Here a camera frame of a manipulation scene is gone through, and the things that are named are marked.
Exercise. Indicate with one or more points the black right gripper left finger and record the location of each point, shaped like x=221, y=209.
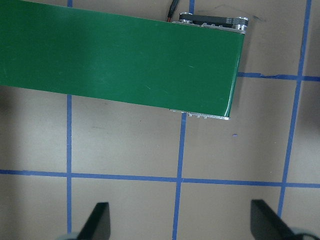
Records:
x=98, y=224

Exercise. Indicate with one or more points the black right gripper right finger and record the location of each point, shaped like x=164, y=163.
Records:
x=265, y=223

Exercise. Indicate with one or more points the green conveyor belt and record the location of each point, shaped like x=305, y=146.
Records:
x=190, y=65

